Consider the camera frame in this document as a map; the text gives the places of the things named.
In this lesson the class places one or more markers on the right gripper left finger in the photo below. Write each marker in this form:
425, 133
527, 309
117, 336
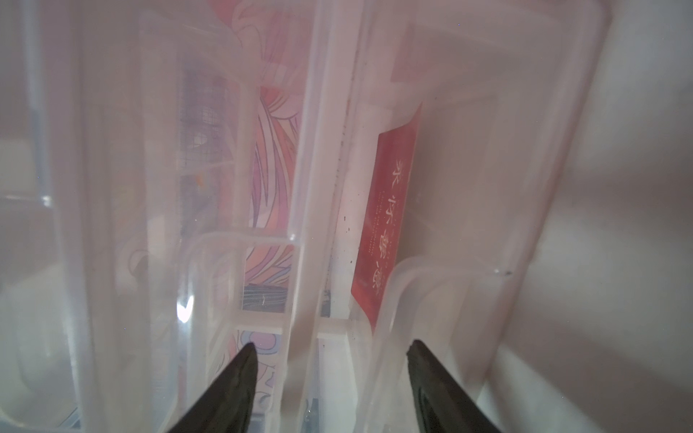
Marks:
227, 405

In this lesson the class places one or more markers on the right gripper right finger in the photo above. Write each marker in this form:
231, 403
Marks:
441, 405

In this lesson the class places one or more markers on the clear plastic drawer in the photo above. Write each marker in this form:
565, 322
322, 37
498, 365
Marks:
149, 156
501, 85

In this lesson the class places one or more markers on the white plastic drawer organizer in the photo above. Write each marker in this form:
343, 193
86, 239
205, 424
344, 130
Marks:
316, 356

